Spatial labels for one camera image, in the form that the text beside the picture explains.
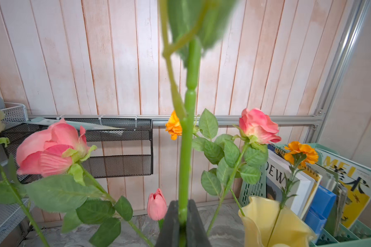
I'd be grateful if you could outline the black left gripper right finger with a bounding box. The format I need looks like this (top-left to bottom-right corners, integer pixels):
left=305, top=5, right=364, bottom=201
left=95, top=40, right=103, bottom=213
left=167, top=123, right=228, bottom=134
left=186, top=200, right=212, bottom=247

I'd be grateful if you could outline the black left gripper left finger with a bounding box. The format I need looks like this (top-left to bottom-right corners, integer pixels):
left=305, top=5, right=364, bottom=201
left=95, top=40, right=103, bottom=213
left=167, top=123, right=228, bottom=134
left=155, top=201, right=180, bottom=247

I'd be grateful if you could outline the orange marigold flower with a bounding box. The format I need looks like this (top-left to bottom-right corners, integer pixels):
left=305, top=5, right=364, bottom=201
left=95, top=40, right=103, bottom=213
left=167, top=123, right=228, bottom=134
left=265, top=141, right=319, bottom=247

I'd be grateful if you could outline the large pink rose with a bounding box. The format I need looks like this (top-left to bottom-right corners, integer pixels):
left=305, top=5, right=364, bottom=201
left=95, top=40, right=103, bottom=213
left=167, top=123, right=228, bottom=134
left=16, top=119, right=153, bottom=247

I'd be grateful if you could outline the small pink rose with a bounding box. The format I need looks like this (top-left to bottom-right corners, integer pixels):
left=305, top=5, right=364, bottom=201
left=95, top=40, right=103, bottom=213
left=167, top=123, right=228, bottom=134
left=159, top=1, right=238, bottom=247

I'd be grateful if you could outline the yellow orange rose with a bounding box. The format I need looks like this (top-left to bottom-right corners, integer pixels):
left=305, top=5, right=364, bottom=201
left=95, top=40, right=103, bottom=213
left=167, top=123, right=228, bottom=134
left=165, top=111, right=182, bottom=141

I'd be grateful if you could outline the yellow ruffled vase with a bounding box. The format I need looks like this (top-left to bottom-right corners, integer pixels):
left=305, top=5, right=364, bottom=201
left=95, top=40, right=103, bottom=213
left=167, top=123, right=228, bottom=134
left=238, top=196, right=316, bottom=247

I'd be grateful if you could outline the blue folder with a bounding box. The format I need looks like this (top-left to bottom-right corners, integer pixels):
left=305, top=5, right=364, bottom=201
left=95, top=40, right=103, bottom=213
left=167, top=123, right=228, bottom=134
left=304, top=186, right=337, bottom=235

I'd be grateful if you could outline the mint green file organizer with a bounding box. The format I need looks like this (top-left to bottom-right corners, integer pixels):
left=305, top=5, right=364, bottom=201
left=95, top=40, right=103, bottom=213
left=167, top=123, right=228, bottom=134
left=239, top=144, right=371, bottom=247

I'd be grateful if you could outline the yellow cover magazine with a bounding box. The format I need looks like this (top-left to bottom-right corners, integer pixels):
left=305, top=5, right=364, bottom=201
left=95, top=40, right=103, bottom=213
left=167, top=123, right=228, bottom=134
left=316, top=148, right=371, bottom=228

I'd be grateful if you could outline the black wire basket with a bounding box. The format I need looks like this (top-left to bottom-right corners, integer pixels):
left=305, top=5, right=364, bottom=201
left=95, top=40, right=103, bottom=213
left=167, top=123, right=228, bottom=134
left=0, top=117, right=154, bottom=179

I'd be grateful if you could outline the white wire shelf rack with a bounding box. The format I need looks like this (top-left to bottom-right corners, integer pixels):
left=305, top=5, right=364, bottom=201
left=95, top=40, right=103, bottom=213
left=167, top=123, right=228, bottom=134
left=0, top=104, right=33, bottom=244

